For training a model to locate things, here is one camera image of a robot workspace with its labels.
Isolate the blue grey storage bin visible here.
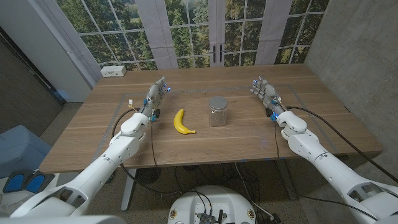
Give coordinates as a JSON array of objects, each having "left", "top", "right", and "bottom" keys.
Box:
[{"left": 0, "top": 124, "right": 53, "bottom": 180}]

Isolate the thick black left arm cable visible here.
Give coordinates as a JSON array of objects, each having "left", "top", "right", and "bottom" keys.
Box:
[{"left": 111, "top": 107, "right": 183, "bottom": 197}]

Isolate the white table leg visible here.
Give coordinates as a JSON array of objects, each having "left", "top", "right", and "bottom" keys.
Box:
[{"left": 120, "top": 167, "right": 137, "bottom": 212}]

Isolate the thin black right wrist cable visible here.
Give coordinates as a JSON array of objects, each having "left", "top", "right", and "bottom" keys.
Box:
[{"left": 273, "top": 120, "right": 379, "bottom": 221}]

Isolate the white power outlet box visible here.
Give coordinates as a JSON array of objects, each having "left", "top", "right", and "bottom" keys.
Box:
[{"left": 100, "top": 65, "right": 127, "bottom": 78}]

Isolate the thin black left wrist cable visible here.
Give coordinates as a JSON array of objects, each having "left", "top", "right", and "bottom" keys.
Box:
[{"left": 150, "top": 120, "right": 160, "bottom": 175}]

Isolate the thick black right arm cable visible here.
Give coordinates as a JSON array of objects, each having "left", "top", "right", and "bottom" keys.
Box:
[{"left": 285, "top": 106, "right": 398, "bottom": 184}]

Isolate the white robot torso edge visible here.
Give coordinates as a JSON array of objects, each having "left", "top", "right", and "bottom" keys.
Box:
[{"left": 0, "top": 215, "right": 127, "bottom": 224}]

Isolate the black floor cable tangle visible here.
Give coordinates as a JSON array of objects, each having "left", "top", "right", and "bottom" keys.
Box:
[{"left": 174, "top": 161, "right": 261, "bottom": 200}]

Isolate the printed window backdrop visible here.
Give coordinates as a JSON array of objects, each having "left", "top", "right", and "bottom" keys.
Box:
[{"left": 55, "top": 0, "right": 330, "bottom": 71}]

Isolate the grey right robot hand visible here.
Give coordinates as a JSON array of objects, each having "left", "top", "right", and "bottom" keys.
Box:
[{"left": 249, "top": 76, "right": 287, "bottom": 121}]

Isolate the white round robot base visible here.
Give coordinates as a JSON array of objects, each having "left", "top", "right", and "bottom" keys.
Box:
[{"left": 167, "top": 185, "right": 258, "bottom": 224}]

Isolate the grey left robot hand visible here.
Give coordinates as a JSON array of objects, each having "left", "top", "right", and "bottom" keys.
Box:
[{"left": 138, "top": 76, "right": 172, "bottom": 122}]

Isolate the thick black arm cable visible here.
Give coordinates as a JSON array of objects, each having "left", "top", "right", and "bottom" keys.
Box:
[
  {"left": 111, "top": 107, "right": 183, "bottom": 197},
  {"left": 285, "top": 106, "right": 398, "bottom": 184}
]

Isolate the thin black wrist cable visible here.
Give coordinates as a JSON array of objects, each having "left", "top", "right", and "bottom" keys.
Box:
[
  {"left": 273, "top": 120, "right": 379, "bottom": 221},
  {"left": 150, "top": 120, "right": 160, "bottom": 175}
]

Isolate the black round floor fan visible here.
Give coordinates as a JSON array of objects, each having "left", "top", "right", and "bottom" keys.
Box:
[{"left": 135, "top": 167, "right": 162, "bottom": 185}]

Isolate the grey table leg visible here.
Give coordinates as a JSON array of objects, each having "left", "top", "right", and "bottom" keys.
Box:
[{"left": 275, "top": 159, "right": 299, "bottom": 201}]

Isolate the white floor cable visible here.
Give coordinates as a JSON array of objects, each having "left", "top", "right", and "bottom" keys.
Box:
[{"left": 233, "top": 162, "right": 276, "bottom": 220}]

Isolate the black and blue foot pedal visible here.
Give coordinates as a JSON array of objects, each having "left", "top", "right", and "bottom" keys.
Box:
[{"left": 2, "top": 169, "right": 56, "bottom": 194}]

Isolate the clear plastic jar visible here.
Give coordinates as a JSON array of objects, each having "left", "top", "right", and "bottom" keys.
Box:
[{"left": 208, "top": 105, "right": 228, "bottom": 128}]

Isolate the yellow toy banana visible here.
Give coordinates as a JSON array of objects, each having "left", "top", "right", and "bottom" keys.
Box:
[{"left": 173, "top": 108, "right": 197, "bottom": 136}]

